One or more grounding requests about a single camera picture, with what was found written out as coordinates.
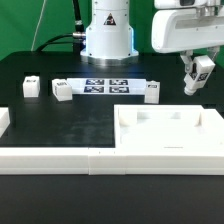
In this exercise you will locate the white fiducial marker sheet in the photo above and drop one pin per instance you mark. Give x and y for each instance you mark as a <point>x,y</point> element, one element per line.
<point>107,86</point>

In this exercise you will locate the white square tabletop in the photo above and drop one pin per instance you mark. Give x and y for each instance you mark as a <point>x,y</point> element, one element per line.
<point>167,126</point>

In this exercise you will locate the white U-shaped obstacle fence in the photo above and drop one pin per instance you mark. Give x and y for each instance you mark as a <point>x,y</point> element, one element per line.
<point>195,160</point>

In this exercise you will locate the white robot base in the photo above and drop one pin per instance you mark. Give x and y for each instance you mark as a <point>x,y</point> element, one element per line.
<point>109,37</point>

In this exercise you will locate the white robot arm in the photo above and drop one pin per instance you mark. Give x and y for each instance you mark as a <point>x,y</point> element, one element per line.
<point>187,25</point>

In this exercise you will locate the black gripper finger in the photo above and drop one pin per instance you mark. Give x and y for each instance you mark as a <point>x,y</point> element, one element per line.
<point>187,60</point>
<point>213,52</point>

